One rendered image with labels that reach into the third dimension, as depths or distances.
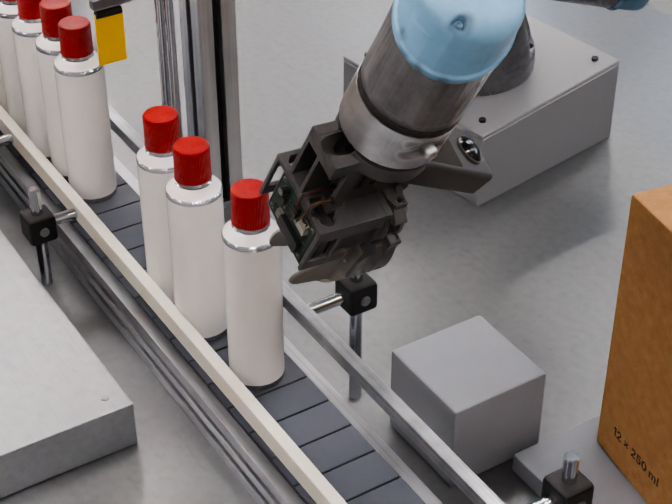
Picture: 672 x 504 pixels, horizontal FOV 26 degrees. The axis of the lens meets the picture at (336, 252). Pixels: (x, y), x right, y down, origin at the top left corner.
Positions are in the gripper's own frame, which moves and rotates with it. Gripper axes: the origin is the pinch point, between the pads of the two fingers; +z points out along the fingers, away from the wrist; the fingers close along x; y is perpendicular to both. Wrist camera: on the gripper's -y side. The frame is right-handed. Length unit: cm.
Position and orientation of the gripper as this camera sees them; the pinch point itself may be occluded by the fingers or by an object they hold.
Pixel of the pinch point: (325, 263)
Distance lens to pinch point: 116.8
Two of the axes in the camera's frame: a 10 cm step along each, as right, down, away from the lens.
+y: -8.5, 2.5, -4.7
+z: -3.1, 4.9, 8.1
